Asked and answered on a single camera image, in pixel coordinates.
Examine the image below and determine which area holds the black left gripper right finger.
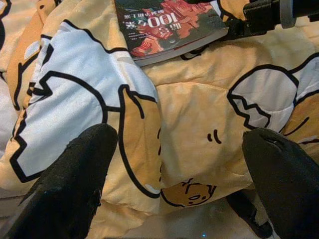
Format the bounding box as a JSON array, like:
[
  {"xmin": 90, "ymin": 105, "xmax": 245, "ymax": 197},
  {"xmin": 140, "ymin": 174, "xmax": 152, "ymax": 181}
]
[{"xmin": 242, "ymin": 128, "xmax": 319, "ymax": 239}]

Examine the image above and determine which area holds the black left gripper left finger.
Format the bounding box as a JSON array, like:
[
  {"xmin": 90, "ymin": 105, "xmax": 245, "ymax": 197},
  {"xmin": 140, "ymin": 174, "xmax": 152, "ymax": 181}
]
[{"xmin": 4, "ymin": 123, "xmax": 118, "ymax": 239}]

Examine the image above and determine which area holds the dark paperback book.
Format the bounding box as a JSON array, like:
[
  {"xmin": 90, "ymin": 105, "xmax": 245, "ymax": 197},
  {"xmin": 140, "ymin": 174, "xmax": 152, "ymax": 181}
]
[{"xmin": 115, "ymin": 0, "xmax": 230, "ymax": 67}]

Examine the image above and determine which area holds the yellow duck print blanket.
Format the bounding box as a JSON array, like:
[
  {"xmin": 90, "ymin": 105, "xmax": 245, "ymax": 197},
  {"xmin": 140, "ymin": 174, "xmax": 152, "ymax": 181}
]
[{"xmin": 0, "ymin": 0, "xmax": 319, "ymax": 239}]

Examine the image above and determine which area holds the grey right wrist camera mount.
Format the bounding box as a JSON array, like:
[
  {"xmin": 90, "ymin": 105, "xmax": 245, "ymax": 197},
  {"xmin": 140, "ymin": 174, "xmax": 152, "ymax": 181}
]
[{"xmin": 279, "ymin": 0, "xmax": 297, "ymax": 28}]

